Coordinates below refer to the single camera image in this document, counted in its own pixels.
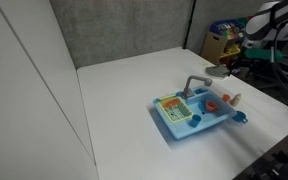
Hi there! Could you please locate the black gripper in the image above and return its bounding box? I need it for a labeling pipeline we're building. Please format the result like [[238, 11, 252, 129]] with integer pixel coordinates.
[[232, 59, 252, 77]]

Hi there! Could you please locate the small beige container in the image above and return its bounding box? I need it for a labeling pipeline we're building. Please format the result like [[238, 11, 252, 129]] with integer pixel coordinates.
[[230, 92, 242, 108]]

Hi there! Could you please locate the colourful toy shelf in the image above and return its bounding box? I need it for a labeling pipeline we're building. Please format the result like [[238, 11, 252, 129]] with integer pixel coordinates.
[[209, 16, 253, 67]]

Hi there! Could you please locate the grey toy faucet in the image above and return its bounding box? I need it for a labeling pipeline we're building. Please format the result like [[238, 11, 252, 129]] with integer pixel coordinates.
[[180, 75, 214, 99]]

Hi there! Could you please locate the blue tumbler cup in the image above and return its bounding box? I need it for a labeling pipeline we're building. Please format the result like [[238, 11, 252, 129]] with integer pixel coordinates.
[[189, 114, 202, 128]]

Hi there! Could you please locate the orange toy plate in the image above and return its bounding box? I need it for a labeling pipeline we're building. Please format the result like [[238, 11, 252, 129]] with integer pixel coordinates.
[[160, 98, 181, 109]]

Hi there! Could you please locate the blue toy sink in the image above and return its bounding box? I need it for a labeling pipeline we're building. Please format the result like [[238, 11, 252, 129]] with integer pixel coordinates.
[[152, 85, 238, 141]]

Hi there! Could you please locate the grey metal mounting plate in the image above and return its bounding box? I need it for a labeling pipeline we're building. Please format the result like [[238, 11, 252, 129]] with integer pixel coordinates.
[[205, 64, 232, 78]]

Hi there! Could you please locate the wooden shelf with items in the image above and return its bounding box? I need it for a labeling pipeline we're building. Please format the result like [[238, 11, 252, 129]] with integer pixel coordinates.
[[200, 31, 228, 66]]

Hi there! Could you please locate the black stand pole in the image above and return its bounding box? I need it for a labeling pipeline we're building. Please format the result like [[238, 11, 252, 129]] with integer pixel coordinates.
[[182, 0, 197, 50]]

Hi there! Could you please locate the yellow dish rack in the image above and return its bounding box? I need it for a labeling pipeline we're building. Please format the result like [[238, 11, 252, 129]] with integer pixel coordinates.
[[158, 95, 194, 124]]

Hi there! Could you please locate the orange cup with handle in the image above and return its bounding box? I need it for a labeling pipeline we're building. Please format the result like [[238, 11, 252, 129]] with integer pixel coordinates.
[[205, 100, 220, 113]]

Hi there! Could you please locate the blue mug with handle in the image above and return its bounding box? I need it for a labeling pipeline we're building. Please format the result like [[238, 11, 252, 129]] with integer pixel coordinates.
[[232, 110, 249, 124]]

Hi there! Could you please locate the black equipment frame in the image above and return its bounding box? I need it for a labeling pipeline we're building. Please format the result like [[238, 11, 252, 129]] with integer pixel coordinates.
[[232, 123, 288, 180]]

